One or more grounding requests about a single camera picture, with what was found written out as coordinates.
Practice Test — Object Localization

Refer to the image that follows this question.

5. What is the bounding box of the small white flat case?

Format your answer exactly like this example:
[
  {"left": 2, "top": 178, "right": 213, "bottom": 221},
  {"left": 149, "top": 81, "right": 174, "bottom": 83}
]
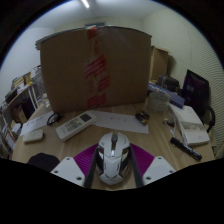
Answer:
[{"left": 22, "top": 128, "right": 45, "bottom": 144}]

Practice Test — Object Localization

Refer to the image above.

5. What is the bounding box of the tall open cardboard box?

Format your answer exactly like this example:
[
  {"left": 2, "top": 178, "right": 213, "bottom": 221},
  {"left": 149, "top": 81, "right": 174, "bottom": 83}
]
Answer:
[{"left": 149, "top": 45, "right": 170, "bottom": 83}]

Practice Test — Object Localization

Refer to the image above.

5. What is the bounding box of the small black yellow gadget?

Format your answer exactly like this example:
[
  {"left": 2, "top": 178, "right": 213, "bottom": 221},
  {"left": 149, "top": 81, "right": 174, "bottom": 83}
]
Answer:
[{"left": 134, "top": 110, "right": 151, "bottom": 126}]

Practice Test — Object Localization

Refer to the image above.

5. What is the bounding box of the white gaming mouse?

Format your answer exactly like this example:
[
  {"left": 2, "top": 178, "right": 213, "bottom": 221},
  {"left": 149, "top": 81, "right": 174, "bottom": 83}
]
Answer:
[{"left": 95, "top": 131, "right": 132, "bottom": 185}]

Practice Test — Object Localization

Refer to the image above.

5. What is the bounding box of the wooden side desk with clutter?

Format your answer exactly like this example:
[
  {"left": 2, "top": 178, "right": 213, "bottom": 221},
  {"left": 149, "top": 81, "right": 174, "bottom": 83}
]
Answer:
[{"left": 0, "top": 66, "right": 44, "bottom": 124}]

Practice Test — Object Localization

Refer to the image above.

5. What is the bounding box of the dark bag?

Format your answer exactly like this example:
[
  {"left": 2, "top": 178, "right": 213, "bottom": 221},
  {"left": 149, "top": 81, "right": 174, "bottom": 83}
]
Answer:
[{"left": 156, "top": 74, "right": 181, "bottom": 94}]

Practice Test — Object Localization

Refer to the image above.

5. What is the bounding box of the small black coiled cable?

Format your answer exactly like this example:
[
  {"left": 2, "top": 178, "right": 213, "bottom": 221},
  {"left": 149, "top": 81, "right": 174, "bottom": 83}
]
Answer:
[{"left": 46, "top": 112, "right": 64, "bottom": 126}]

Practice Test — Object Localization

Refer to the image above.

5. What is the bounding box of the black scalloped mouse pad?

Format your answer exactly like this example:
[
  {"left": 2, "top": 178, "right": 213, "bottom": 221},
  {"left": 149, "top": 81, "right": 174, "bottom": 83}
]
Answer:
[{"left": 27, "top": 152, "right": 61, "bottom": 173}]

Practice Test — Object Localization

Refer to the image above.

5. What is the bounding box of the blue flat book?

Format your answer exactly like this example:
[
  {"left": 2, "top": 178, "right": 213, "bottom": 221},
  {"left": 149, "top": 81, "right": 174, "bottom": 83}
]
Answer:
[{"left": 147, "top": 82, "right": 186, "bottom": 109}]

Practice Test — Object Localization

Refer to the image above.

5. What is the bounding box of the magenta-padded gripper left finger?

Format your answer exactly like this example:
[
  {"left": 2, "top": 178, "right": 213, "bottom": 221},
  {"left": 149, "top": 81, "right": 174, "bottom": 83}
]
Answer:
[{"left": 50, "top": 143, "right": 101, "bottom": 189}]

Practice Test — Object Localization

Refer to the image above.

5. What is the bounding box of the white closed book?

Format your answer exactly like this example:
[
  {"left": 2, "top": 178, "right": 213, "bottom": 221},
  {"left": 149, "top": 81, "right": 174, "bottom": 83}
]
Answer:
[{"left": 169, "top": 103, "right": 211, "bottom": 147}]

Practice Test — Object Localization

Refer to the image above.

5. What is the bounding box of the black office chair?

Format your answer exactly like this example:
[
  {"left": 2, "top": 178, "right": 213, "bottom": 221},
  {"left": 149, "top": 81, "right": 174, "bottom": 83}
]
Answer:
[{"left": 181, "top": 69, "right": 217, "bottom": 134}]

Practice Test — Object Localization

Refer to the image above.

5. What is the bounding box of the white paper sheet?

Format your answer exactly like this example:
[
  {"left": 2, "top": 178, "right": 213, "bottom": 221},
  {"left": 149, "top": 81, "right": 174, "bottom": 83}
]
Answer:
[
  {"left": 19, "top": 110, "right": 56, "bottom": 137},
  {"left": 91, "top": 109, "right": 150, "bottom": 135}
]

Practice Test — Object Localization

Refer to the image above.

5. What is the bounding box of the clear plastic jug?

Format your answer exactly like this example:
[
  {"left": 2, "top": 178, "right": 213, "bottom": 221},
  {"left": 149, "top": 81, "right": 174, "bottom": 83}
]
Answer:
[{"left": 32, "top": 65, "right": 51, "bottom": 108}]

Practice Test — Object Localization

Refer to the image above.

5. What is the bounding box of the grey flat lid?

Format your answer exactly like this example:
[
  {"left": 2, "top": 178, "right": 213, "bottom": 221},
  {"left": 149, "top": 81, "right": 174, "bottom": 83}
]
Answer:
[{"left": 34, "top": 25, "right": 98, "bottom": 51}]

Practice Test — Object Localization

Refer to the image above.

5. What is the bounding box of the large taped cardboard box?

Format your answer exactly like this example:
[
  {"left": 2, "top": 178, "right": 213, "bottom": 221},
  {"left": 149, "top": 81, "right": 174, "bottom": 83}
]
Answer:
[{"left": 39, "top": 25, "right": 153, "bottom": 114}]

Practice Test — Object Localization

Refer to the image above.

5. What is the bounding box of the ceiling tube light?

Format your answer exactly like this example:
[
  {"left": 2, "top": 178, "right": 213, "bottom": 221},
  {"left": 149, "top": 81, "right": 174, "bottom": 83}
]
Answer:
[{"left": 79, "top": 0, "right": 91, "bottom": 9}]

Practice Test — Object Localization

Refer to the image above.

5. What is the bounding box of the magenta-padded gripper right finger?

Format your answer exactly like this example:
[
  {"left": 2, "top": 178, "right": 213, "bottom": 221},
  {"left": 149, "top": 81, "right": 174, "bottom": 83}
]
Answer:
[{"left": 128, "top": 143, "right": 177, "bottom": 189}]

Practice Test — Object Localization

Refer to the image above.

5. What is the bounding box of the white remote control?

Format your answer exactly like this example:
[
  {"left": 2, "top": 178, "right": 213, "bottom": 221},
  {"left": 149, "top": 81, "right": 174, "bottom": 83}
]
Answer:
[{"left": 55, "top": 110, "right": 98, "bottom": 142}]

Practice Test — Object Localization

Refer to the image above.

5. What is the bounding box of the thin clear cable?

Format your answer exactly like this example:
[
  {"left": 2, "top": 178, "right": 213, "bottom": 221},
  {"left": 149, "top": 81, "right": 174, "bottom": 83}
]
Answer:
[{"left": 163, "top": 108, "right": 178, "bottom": 129}]

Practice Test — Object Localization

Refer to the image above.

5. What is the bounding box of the black marker pen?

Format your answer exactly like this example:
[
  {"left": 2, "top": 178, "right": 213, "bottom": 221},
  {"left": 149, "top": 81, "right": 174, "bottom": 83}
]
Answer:
[{"left": 169, "top": 136, "right": 203, "bottom": 162}]

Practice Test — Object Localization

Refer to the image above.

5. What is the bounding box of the clear plastic cup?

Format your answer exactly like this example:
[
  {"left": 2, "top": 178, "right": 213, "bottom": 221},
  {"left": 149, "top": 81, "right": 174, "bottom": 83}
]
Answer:
[{"left": 148, "top": 90, "right": 171, "bottom": 113}]

